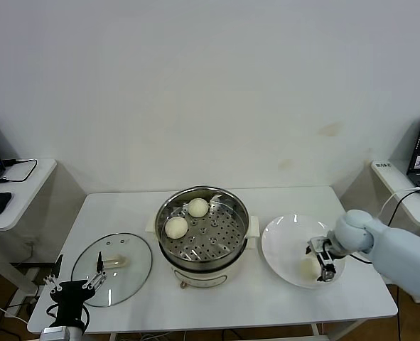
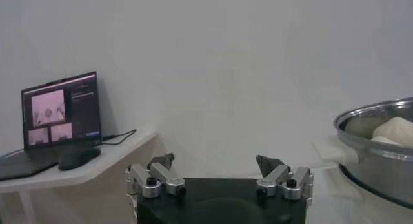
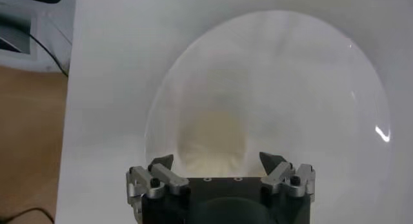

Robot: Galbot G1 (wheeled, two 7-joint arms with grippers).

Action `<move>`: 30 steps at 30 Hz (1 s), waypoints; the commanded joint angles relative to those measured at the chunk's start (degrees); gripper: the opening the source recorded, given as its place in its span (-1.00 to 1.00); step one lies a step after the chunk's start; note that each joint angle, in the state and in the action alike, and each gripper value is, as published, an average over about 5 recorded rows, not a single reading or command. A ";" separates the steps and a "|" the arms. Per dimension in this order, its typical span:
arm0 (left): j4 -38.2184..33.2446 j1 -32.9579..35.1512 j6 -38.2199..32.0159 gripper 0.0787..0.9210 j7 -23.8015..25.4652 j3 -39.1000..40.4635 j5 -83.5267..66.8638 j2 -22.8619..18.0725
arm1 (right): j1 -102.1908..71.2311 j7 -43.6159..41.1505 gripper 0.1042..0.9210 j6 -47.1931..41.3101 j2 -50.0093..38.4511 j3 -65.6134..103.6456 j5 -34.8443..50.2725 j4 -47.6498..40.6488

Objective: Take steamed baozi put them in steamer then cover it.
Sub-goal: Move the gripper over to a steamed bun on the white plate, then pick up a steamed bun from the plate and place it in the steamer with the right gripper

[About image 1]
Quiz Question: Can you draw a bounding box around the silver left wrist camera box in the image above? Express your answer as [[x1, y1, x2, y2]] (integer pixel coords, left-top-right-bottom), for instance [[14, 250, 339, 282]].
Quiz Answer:
[[38, 326, 70, 341]]

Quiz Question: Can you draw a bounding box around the white steamed baozi bun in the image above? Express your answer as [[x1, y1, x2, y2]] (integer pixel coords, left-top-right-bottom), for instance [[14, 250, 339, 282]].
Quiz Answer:
[[164, 216, 188, 239], [298, 258, 320, 281], [188, 197, 210, 218]]

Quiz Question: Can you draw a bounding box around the perforated steel steamer basket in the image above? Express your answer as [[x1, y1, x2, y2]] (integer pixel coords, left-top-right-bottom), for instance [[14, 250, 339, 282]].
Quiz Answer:
[[155, 185, 250, 264]]

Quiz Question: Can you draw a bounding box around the cream electric cooking pot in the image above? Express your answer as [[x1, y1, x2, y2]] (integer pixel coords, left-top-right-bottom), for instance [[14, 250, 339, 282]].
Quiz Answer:
[[145, 215, 261, 289]]

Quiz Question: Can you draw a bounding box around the black looped laptop cable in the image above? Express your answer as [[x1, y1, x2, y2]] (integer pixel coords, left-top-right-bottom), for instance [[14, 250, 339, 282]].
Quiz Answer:
[[0, 158, 39, 184]]

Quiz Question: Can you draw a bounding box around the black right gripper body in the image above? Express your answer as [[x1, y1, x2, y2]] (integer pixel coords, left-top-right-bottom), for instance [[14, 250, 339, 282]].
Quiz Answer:
[[318, 247, 339, 269]]

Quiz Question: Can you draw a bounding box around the black cable with adapter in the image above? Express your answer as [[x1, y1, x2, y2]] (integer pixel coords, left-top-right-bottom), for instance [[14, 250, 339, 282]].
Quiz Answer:
[[387, 190, 420, 228]]

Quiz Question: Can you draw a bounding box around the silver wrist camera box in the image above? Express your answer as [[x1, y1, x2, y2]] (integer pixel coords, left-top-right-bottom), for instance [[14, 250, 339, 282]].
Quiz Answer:
[[38, 326, 70, 341], [309, 237, 331, 254]]

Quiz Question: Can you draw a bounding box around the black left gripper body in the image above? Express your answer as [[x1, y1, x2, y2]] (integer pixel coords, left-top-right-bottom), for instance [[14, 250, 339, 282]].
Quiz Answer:
[[49, 281, 97, 325]]

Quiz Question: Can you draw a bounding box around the white side table with label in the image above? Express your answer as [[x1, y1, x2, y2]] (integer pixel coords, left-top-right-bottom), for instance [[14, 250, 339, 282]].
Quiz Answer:
[[369, 159, 420, 305]]

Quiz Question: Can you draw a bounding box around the large white round plate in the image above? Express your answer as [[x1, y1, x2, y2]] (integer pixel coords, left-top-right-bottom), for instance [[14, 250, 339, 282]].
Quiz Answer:
[[261, 214, 348, 289]]

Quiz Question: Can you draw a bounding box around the round glass pot lid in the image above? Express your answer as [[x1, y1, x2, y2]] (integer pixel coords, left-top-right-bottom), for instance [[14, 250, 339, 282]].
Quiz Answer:
[[70, 232, 154, 308]]

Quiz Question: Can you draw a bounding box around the white side table with mouse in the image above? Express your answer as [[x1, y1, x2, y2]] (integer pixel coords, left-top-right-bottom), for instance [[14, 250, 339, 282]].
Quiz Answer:
[[0, 158, 60, 303]]

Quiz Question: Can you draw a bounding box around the white floor cable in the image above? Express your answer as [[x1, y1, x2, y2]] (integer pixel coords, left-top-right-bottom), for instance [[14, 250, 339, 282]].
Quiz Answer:
[[0, 298, 29, 325]]

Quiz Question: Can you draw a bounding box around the white laptop cable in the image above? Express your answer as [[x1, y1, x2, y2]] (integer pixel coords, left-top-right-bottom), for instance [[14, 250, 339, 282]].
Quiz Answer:
[[378, 188, 420, 217]]

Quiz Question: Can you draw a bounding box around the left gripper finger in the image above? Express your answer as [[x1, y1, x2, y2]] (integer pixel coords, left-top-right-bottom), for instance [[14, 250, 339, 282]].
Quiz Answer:
[[43, 254, 63, 294], [82, 251, 107, 291]]

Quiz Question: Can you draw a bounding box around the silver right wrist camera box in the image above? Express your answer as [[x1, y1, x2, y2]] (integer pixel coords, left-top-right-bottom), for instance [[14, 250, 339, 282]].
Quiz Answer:
[[309, 237, 331, 254]]

